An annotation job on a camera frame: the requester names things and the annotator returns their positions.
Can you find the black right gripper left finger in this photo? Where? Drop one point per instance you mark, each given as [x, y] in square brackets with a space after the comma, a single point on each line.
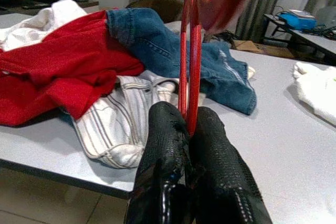
[162, 155]

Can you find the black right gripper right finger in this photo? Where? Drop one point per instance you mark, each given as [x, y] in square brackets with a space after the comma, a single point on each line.
[218, 171]

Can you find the red plastic hanger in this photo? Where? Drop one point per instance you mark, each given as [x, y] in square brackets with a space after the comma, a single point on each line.
[194, 77]

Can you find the white cartoon print t-shirt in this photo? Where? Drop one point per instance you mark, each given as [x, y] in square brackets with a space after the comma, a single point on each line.
[317, 90]

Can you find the red knit garment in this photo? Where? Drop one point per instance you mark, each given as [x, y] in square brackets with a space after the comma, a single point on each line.
[65, 51]
[31, 103]

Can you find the white grey-striped garment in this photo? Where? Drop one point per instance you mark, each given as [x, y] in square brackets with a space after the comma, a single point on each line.
[113, 124]

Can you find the blue denim garment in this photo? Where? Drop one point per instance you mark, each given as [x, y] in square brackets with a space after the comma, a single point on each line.
[147, 32]

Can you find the flat brown cardboard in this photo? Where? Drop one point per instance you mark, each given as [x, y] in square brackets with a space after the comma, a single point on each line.
[252, 47]

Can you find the brown chair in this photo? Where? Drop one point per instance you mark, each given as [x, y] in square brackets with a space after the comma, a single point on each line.
[157, 6]

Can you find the black-framed side desk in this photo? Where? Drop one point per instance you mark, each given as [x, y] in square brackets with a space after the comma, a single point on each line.
[315, 41]

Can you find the blue electronic device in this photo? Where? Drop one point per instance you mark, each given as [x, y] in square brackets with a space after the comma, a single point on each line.
[296, 22]

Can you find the grey-green striped curtain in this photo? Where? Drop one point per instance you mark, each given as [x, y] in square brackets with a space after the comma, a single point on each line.
[270, 3]

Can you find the white crumpled cloth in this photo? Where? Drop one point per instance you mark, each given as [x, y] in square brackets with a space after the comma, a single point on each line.
[39, 24]

